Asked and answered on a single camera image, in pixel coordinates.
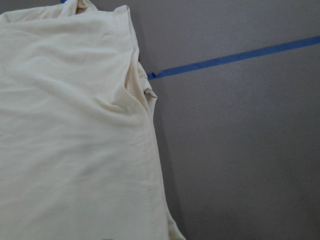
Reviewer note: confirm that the cream long-sleeve graphic shirt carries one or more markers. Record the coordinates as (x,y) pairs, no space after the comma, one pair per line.
(79,158)

